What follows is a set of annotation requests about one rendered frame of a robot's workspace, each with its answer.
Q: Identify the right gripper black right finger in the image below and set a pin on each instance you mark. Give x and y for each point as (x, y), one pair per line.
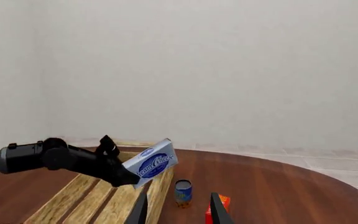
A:
(218, 212)

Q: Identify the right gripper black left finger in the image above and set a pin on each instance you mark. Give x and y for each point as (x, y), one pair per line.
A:
(139, 212)

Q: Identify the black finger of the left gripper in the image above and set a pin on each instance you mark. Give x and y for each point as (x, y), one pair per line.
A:
(125, 177)

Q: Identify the blue white cream cheese box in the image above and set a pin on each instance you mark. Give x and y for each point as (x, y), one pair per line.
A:
(154, 163)

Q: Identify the wooden slat tray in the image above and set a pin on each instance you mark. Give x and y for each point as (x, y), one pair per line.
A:
(98, 200)

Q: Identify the red and orange food box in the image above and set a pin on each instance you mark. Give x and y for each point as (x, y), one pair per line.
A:
(224, 203)

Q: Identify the blue and yellow tin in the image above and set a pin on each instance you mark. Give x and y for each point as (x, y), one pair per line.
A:
(183, 193)

